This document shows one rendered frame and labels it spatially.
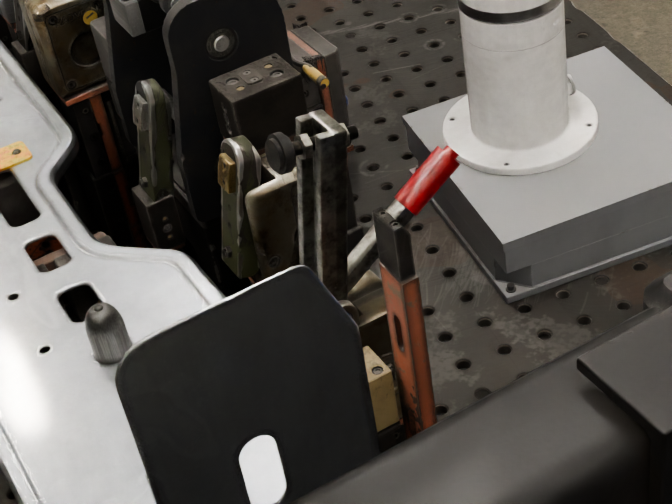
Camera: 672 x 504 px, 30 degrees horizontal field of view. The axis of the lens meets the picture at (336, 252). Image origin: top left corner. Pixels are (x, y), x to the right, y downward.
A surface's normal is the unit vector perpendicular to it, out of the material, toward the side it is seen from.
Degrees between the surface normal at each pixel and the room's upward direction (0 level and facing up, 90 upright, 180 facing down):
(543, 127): 91
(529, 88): 91
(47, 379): 0
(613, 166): 1
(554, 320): 0
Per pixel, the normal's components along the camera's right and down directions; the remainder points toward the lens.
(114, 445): -0.14, -0.77
